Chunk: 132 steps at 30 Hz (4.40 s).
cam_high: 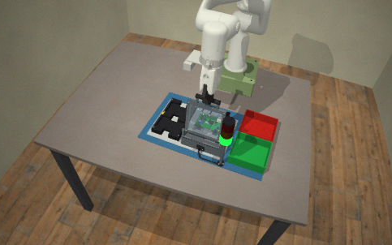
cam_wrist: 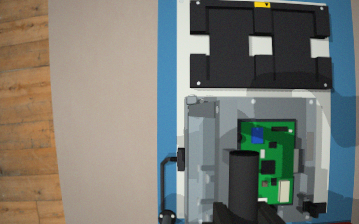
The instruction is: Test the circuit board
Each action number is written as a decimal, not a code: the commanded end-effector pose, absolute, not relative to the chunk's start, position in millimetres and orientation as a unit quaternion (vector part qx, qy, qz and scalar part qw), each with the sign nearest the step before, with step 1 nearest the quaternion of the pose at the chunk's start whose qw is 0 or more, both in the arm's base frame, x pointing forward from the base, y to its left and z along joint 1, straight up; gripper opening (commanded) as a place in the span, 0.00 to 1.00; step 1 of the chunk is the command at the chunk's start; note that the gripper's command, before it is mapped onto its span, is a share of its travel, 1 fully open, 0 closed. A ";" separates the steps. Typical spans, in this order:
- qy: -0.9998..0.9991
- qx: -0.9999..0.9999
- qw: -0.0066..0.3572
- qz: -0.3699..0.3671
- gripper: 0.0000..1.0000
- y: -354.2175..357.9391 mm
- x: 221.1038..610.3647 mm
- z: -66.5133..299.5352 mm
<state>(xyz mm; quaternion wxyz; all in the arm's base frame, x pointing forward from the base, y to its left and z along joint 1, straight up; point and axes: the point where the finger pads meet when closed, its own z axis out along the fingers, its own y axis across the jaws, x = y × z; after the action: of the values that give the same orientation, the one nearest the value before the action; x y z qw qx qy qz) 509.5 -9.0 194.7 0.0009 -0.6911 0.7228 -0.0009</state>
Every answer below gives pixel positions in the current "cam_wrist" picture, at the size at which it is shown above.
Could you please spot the green circuit board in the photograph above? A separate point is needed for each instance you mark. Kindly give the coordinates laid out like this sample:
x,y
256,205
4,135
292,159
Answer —
x,y
275,144

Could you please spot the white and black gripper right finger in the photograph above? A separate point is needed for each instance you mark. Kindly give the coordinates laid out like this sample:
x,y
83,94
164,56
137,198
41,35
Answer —
x,y
266,215

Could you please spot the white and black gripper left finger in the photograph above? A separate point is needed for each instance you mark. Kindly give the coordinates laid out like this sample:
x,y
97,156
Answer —
x,y
221,214

